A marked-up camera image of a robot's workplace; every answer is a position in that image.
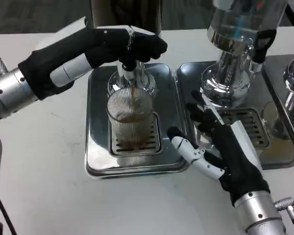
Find right arm cable with plug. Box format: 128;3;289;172
273;197;294;235

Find slotted steel tray grid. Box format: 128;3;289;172
220;107;271;150
109;113;162;157

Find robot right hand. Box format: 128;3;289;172
167;90;270;208

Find steel drip tray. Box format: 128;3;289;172
176;62;294;171
262;55;294;162
85;63;191;181

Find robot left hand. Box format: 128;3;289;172
18;25;168;101

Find drink dispenser with clear tank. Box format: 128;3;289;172
200;0;289;109

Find clear ribbed glass cup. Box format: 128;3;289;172
105;87;155;150

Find drink dispenser with dark tank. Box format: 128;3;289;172
90;0;163;98

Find thin black cable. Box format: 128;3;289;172
0;190;18;235

